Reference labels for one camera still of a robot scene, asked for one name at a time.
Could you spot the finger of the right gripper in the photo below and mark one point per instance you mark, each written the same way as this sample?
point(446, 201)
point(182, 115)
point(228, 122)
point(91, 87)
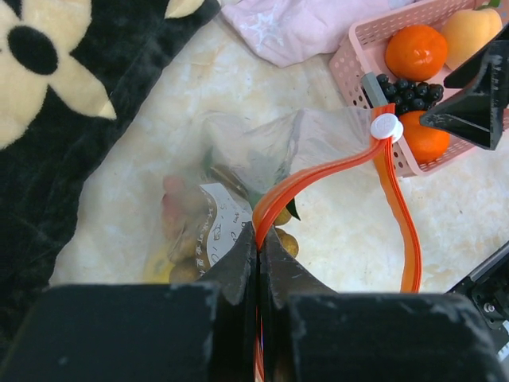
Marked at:
point(494, 52)
point(474, 113)

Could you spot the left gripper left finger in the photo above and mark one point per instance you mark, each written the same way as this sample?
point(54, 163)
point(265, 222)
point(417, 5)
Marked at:
point(201, 331)

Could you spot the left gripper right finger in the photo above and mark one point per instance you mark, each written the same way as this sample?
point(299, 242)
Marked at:
point(309, 332)

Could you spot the dark grape bunch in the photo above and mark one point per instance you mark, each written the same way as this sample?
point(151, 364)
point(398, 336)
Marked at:
point(409, 95)

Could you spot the yellow lemon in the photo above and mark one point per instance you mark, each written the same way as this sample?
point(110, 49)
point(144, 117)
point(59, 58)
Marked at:
point(157, 268)

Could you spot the clear zip top bag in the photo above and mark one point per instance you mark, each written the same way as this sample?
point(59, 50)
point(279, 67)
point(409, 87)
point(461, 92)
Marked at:
point(278, 160)

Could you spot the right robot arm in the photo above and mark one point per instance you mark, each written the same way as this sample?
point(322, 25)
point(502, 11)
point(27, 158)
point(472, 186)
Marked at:
point(487, 285)

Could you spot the yellow orange fruit right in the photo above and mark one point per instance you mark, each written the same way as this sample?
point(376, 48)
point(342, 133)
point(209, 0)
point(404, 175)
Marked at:
point(468, 31)

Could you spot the pink plastic basket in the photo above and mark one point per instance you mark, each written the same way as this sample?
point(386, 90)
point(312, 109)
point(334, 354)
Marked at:
point(361, 57)

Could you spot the pink crumpled cloth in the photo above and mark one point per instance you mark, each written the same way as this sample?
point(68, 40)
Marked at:
point(289, 32)

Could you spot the black floral pillow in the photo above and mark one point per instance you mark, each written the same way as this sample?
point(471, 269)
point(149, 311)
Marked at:
point(74, 74)

